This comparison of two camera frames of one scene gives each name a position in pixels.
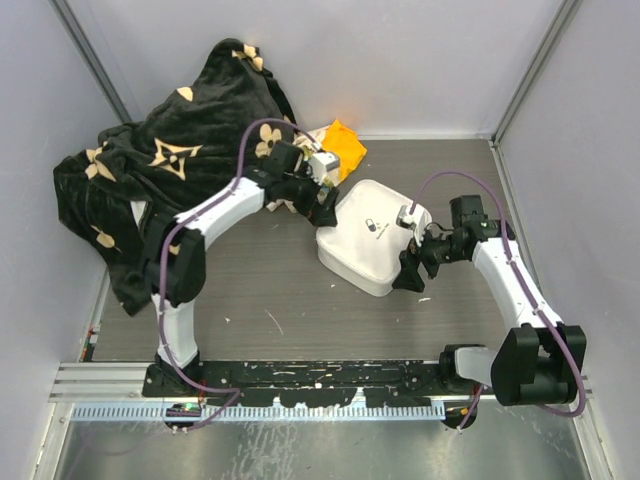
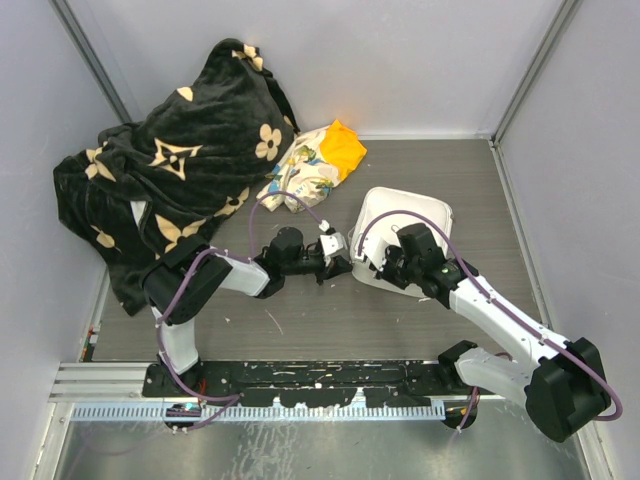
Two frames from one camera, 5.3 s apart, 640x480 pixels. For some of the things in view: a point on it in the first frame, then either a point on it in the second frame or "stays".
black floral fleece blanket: (190, 145) stays
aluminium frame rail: (102, 382) stays
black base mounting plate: (327, 384) stays
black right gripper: (409, 278) → (391, 252)
